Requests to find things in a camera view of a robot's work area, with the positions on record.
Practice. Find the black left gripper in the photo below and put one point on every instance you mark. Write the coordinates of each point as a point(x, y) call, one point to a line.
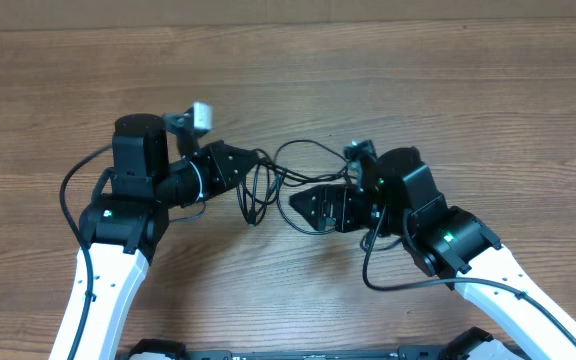
point(215, 157)

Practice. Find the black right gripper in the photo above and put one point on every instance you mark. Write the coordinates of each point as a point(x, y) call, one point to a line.
point(343, 197)

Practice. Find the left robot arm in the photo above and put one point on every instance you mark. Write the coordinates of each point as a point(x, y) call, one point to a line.
point(158, 164)

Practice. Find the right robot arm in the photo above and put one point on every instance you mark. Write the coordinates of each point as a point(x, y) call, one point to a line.
point(395, 194)

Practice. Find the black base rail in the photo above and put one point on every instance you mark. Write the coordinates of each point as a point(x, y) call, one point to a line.
point(459, 348)

